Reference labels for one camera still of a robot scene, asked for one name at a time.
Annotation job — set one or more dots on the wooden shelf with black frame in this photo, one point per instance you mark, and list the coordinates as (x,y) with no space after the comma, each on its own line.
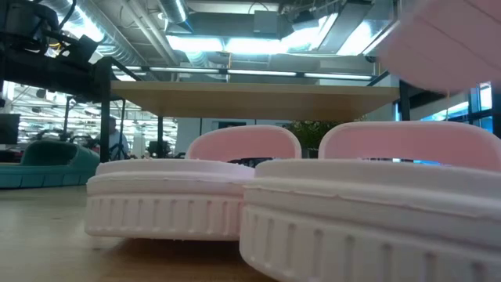
(250,100)

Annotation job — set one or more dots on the pink rubber slide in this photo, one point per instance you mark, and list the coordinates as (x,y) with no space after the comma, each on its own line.
(352,203)
(164,196)
(450,39)

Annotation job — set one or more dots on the green rubber slide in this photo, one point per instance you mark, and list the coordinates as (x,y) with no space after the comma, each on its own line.
(47,172)

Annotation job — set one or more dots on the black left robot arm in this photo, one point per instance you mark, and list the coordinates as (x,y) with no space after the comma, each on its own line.
(31,74)

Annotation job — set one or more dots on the potted green plant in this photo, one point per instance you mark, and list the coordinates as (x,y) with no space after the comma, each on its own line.
(309,133)

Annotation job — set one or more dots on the long ceiling light strip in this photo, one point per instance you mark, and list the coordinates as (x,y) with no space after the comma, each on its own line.
(258,73)

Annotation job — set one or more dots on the person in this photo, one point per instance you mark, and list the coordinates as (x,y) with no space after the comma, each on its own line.
(116,141)

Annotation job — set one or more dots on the black monitor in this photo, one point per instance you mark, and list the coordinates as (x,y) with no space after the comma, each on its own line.
(8,129)

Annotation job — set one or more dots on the black aluminium table frame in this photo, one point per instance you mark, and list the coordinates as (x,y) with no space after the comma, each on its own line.
(254,161)

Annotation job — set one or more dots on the silver ventilation duct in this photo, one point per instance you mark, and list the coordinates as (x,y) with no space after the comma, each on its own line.
(113,39)

